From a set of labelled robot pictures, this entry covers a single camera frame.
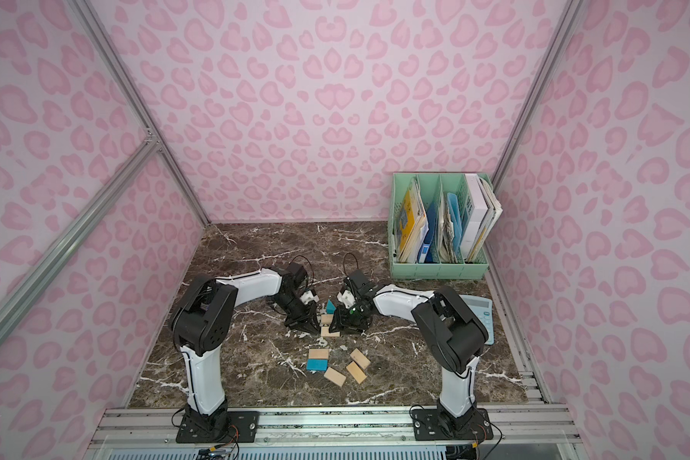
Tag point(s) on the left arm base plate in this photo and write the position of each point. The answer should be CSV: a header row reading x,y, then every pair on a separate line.
x,y
240,426

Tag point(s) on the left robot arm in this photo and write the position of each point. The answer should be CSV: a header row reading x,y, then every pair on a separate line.
x,y
205,314

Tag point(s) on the teal rectangular block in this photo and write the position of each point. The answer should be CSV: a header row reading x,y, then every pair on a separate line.
x,y
317,365

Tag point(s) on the yellow book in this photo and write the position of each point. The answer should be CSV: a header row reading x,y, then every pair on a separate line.
x,y
411,226

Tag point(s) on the wooden block bottom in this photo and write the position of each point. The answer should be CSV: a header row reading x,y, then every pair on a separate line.
x,y
335,377

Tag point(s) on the grey calculator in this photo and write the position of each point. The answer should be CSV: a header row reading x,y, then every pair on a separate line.
x,y
483,309

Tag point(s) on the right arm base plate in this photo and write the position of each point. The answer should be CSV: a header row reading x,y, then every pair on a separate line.
x,y
437,424

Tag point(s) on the teal triangle block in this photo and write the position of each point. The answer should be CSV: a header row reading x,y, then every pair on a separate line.
x,y
330,306

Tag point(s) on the white book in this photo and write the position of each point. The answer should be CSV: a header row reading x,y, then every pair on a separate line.
x,y
482,212

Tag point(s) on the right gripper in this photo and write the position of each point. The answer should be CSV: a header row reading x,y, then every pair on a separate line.
x,y
350,315

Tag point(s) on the blue folder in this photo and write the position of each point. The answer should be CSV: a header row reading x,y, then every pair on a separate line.
x,y
456,230

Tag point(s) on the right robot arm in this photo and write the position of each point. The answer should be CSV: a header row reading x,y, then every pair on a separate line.
x,y
453,333

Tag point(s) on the aluminium front rail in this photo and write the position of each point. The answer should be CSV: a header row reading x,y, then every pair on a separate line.
x,y
339,426

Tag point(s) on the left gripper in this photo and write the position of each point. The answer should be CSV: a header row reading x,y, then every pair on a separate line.
x,y
299,310

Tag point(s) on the green file organizer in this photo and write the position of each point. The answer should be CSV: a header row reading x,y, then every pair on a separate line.
x,y
436,261

